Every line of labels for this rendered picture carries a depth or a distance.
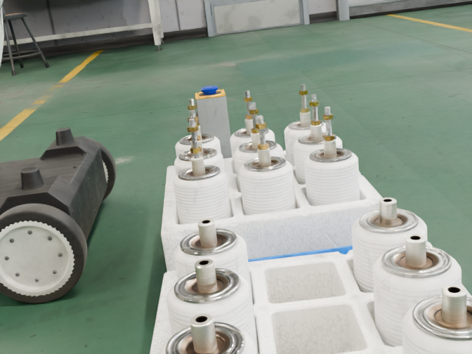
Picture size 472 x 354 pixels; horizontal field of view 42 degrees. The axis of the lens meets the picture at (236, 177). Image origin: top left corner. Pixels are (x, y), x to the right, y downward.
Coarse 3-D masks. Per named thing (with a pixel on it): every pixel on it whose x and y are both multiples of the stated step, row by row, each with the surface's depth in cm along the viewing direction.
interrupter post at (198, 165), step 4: (200, 156) 109; (192, 160) 108; (196, 160) 107; (200, 160) 108; (192, 164) 108; (196, 164) 108; (200, 164) 108; (192, 168) 108; (196, 168) 108; (200, 168) 108; (204, 168) 109; (196, 172) 108; (200, 172) 108; (204, 172) 109
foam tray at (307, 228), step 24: (168, 168) 139; (168, 192) 123; (240, 192) 118; (360, 192) 113; (168, 216) 111; (240, 216) 107; (264, 216) 106; (288, 216) 105; (312, 216) 105; (336, 216) 106; (168, 240) 104; (264, 240) 106; (288, 240) 106; (312, 240) 107; (336, 240) 107; (168, 264) 106
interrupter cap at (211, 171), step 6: (210, 168) 111; (216, 168) 110; (180, 174) 109; (186, 174) 109; (192, 174) 109; (204, 174) 108; (210, 174) 107; (216, 174) 107; (186, 180) 106; (192, 180) 106; (198, 180) 106
